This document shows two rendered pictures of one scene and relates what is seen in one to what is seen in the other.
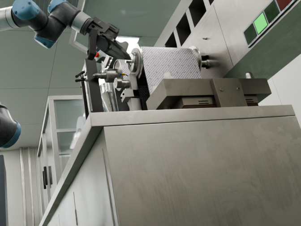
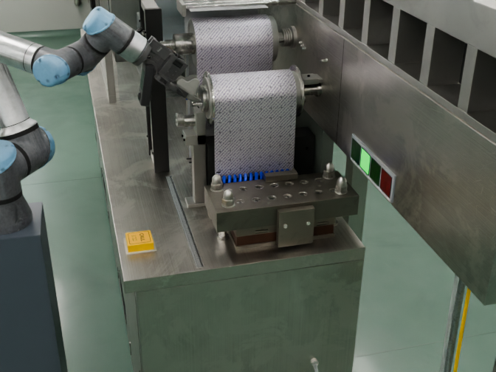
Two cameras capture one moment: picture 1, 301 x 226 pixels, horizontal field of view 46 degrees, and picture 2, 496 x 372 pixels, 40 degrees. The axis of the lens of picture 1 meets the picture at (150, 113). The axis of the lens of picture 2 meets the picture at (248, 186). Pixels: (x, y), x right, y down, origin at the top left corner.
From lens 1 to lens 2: 1.52 m
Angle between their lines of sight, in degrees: 50
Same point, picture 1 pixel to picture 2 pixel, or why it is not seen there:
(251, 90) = (331, 213)
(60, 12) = (100, 43)
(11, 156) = not seen: outside the picture
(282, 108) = (350, 253)
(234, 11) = (355, 94)
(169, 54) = (257, 102)
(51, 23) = (88, 63)
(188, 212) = (206, 353)
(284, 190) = (311, 331)
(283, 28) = not seen: hidden behind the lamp
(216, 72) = (322, 116)
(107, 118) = (141, 284)
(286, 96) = not seen: outside the picture
